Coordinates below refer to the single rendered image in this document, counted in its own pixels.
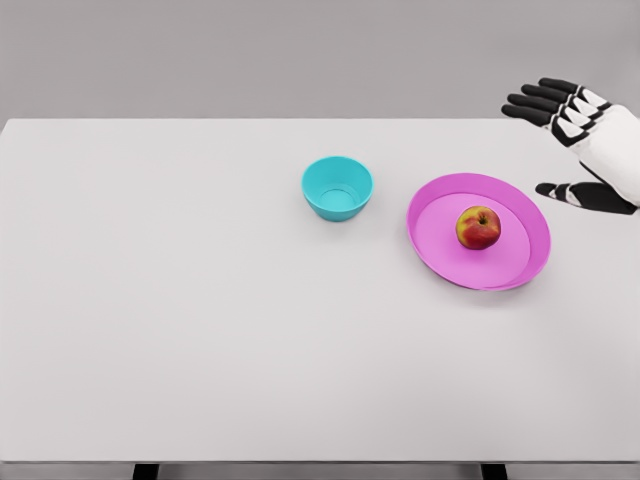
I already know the red yellow apple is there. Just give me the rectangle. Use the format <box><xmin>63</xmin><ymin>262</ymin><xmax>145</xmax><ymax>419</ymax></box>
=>
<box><xmin>454</xmin><ymin>205</ymin><xmax>502</xmax><ymax>250</ymax></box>

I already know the pink plate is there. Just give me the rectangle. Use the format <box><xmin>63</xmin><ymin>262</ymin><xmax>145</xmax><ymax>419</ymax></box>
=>
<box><xmin>405</xmin><ymin>172</ymin><xmax>552</xmax><ymax>291</ymax></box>

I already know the blue bowl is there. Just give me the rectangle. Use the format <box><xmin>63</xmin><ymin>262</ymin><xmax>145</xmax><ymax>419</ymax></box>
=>
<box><xmin>300</xmin><ymin>156</ymin><xmax>375</xmax><ymax>223</ymax></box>

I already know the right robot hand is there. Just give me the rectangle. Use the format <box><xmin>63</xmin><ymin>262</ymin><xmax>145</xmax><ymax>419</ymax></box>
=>
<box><xmin>501</xmin><ymin>77</ymin><xmax>640</xmax><ymax>216</ymax></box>

